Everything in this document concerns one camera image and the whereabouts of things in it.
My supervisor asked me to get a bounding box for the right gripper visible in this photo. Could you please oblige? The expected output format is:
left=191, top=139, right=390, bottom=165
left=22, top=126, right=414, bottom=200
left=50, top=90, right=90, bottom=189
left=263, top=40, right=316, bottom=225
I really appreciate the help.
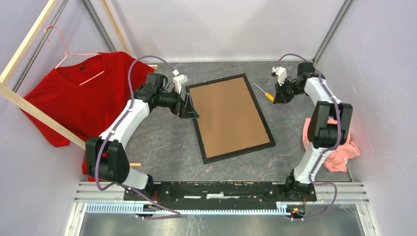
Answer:
left=273, top=78, right=305, bottom=104

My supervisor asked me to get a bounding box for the yellow handled screwdriver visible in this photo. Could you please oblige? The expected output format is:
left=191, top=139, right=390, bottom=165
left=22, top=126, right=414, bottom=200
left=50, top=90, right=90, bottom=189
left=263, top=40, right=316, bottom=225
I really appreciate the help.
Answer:
left=253, top=82, right=274, bottom=102

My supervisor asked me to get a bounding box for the black picture frame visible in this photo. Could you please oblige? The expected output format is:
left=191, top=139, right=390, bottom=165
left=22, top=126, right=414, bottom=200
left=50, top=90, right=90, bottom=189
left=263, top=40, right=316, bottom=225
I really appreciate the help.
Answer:
left=185, top=74, right=276, bottom=164

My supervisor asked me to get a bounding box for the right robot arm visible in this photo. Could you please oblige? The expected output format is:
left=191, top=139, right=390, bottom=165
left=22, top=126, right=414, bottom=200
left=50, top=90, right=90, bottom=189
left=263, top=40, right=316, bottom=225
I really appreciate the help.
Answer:
left=271, top=61, right=353, bottom=201

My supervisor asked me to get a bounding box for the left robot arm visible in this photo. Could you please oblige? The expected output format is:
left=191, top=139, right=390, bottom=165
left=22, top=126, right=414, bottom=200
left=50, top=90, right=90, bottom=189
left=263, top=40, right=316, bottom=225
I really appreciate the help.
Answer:
left=86, top=73, right=199, bottom=201

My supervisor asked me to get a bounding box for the pink cloth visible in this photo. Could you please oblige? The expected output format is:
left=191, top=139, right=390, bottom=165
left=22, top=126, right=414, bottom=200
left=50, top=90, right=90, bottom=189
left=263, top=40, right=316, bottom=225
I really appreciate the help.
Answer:
left=302, top=118, right=360, bottom=172

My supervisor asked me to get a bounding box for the red t-shirt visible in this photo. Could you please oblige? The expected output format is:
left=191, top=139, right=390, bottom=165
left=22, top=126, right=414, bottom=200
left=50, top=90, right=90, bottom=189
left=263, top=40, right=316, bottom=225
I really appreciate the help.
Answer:
left=21, top=51, right=155, bottom=182

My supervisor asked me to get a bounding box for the pink clothes hanger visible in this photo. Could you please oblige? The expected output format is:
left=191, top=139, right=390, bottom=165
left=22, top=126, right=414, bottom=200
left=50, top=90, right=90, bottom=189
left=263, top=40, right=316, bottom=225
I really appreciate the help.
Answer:
left=44, top=25, right=105, bottom=86

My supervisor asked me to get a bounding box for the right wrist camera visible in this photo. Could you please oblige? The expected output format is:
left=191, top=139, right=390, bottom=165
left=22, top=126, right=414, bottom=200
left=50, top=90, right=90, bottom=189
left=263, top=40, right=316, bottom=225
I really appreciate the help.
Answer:
left=271, top=66, right=287, bottom=87

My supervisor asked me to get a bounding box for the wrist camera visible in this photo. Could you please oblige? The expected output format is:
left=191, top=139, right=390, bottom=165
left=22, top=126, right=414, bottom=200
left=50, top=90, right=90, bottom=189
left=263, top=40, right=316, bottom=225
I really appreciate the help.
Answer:
left=271, top=66, right=287, bottom=87
left=173, top=74, right=189, bottom=94

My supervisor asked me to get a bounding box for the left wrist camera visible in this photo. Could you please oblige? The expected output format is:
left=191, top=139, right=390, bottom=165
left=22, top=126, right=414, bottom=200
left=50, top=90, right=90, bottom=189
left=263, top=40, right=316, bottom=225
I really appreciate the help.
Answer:
left=173, top=74, right=189, bottom=94

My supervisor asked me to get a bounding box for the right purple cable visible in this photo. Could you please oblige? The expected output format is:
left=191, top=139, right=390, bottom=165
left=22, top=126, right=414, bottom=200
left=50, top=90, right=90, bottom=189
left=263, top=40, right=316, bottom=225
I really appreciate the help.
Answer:
left=277, top=53, right=341, bottom=221

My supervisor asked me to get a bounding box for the purple cable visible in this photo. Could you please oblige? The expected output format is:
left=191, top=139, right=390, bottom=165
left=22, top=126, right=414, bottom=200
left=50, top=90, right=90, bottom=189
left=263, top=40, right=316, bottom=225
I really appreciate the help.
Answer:
left=277, top=53, right=341, bottom=221
left=93, top=55, right=182, bottom=221

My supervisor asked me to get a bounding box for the white cable duct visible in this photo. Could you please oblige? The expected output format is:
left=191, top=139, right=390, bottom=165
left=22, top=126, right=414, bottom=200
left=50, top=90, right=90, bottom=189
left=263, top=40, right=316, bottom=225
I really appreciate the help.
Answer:
left=86, top=203, right=290, bottom=216

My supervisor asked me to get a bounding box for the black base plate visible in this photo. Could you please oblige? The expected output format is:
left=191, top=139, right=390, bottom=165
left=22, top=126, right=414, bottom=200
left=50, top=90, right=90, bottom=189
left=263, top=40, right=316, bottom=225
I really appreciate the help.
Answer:
left=143, top=181, right=317, bottom=210

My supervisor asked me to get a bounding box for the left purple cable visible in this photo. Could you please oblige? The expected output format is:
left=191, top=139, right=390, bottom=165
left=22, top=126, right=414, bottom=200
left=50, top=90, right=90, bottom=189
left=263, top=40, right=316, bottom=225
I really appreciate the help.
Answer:
left=93, top=55, right=182, bottom=221

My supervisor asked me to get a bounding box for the wooden rack frame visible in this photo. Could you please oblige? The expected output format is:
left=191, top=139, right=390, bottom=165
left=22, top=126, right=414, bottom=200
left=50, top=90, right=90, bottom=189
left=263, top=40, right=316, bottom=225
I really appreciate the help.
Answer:
left=0, top=0, right=153, bottom=173

